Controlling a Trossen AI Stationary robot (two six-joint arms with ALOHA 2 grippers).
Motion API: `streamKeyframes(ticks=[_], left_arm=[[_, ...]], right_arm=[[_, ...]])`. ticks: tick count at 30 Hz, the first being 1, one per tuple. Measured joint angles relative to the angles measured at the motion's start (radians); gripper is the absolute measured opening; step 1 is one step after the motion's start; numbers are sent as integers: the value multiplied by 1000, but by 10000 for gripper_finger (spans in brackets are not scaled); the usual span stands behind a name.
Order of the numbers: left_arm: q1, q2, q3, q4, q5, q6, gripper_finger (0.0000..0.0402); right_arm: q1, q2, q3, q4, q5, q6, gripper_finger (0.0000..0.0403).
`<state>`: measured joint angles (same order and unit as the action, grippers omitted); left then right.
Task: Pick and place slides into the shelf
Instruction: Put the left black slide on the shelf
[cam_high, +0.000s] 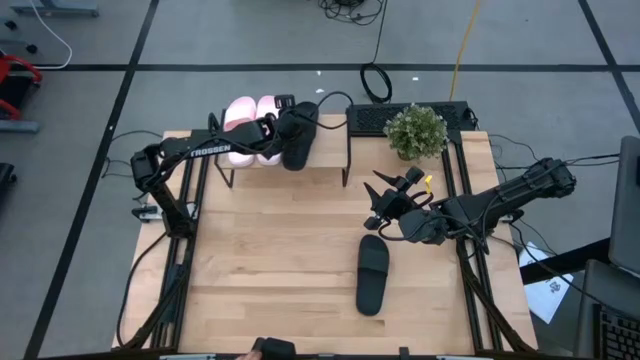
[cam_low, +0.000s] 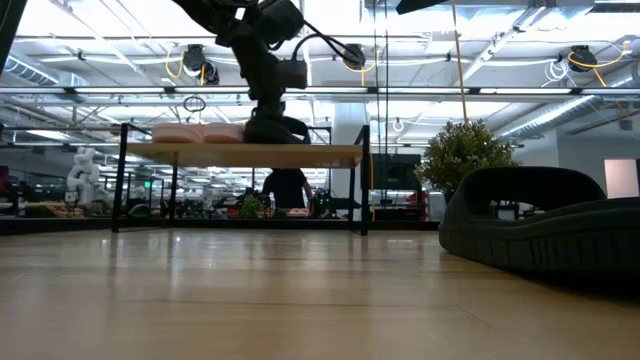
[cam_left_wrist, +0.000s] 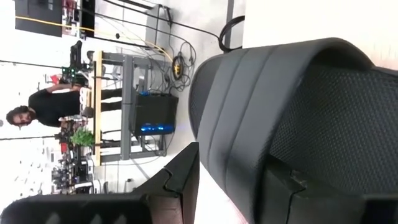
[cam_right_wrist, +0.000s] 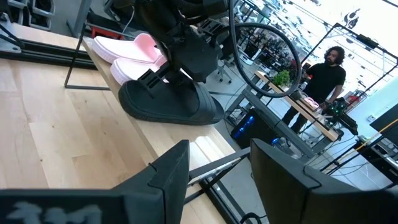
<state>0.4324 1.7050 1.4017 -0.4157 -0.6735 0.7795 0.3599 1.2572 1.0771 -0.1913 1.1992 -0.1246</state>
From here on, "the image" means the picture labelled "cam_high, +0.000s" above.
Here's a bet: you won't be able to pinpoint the red metal cart frame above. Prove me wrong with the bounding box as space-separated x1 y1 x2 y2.
0 53 45 121

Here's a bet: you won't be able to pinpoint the wooden shelf with black legs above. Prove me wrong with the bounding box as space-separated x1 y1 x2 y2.
213 113 354 190

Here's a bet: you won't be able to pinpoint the black computer keyboard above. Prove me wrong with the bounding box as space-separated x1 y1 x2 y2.
593 304 640 360

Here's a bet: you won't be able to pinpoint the black slide sandal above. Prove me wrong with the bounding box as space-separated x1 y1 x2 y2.
281 101 320 173
355 233 391 317

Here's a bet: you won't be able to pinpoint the grey monitor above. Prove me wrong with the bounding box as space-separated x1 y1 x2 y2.
607 134 640 279

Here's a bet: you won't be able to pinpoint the black perforated metal platform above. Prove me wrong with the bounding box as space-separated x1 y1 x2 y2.
345 101 475 138

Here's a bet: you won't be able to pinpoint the black metal frame rail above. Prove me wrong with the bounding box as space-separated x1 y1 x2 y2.
439 129 539 354
112 144 211 351

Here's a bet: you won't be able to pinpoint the white paper sheet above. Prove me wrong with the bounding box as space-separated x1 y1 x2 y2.
518 241 576 325

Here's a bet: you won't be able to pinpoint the white floor cable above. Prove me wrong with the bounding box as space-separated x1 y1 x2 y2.
28 0 74 70

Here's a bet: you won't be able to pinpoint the grey side desk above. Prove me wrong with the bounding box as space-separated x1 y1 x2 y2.
573 259 640 360

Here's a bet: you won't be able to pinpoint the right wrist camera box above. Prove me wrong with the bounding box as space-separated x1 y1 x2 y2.
404 166 426 189

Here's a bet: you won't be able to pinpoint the yellow hanging cable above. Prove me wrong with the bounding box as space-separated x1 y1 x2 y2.
448 0 484 103

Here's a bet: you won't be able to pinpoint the pink slide sandal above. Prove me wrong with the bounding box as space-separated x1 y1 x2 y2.
254 94 283 167
222 95 257 168

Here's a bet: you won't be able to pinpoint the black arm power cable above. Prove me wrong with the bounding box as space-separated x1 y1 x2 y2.
115 232 171 349

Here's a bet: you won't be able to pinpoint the black floor bar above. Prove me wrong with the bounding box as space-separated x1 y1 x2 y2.
519 238 612 286

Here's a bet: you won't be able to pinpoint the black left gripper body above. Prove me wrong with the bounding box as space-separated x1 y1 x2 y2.
272 107 307 145

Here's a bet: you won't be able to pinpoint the grey desk foot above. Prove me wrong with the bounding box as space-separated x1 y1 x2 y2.
9 0 101 19
0 119 41 135

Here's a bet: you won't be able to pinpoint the black cable with coil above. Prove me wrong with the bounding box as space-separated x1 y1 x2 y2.
359 0 395 105

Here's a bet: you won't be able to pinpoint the tangled black floor cables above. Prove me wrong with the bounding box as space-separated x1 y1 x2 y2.
318 0 387 27

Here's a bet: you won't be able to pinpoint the small green potted plant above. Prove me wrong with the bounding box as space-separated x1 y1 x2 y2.
383 103 450 162

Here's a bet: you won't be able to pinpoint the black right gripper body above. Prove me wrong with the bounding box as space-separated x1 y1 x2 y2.
364 177 426 231

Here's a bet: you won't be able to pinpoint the black teleoperation handle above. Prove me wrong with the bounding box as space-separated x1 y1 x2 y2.
251 337 297 360

